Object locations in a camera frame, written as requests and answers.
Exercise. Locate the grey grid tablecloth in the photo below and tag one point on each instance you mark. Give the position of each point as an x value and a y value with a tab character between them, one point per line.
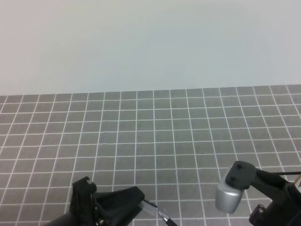
175	145

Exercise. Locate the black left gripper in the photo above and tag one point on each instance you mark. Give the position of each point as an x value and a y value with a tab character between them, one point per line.
117	208

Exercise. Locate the black pen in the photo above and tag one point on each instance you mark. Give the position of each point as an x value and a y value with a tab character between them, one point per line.
167	220

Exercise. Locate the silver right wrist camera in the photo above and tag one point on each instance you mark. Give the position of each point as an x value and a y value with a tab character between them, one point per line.
230	189

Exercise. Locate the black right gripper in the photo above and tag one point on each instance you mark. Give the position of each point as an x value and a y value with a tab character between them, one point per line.
285	206

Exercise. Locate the black pen cap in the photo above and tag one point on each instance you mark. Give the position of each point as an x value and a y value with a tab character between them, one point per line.
150	203

